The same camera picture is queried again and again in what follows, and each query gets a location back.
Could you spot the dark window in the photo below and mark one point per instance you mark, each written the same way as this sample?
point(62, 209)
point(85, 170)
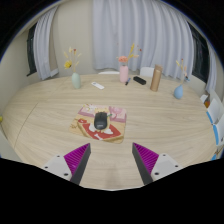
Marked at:
point(200, 56)
point(31, 50)

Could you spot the pink vase with flowers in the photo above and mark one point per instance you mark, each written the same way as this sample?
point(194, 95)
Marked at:
point(123, 74)

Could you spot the small black case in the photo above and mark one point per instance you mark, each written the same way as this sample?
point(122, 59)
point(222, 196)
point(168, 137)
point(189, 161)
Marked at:
point(139, 80)

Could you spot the black computer mouse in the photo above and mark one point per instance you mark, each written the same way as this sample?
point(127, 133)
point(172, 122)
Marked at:
point(100, 120)

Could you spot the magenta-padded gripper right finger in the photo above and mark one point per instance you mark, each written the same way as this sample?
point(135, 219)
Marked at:
point(148, 159)

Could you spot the dark marker pen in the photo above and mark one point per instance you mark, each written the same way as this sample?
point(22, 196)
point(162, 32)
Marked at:
point(127, 81)

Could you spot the blue vase with dried flowers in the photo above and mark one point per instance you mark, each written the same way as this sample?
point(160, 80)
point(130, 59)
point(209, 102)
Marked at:
point(178, 92)

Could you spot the wide white curtain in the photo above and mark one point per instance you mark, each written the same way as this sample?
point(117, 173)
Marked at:
point(143, 33)

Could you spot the row of white blue chairs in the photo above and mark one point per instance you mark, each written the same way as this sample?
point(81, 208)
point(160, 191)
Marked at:
point(215, 113)

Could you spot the white chair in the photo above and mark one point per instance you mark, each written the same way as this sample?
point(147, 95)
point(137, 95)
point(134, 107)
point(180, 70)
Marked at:
point(108, 72)
point(146, 72)

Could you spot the copper drink bottle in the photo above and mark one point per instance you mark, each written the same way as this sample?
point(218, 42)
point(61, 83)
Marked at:
point(156, 78)

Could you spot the white remote control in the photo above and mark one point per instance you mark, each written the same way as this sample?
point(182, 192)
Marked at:
point(98, 85)

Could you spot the green vase with yellow flowers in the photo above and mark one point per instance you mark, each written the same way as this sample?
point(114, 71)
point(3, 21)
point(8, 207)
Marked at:
point(76, 81)

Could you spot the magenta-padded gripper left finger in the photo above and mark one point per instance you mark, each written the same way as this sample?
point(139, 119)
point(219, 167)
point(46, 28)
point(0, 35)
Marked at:
point(76, 159)

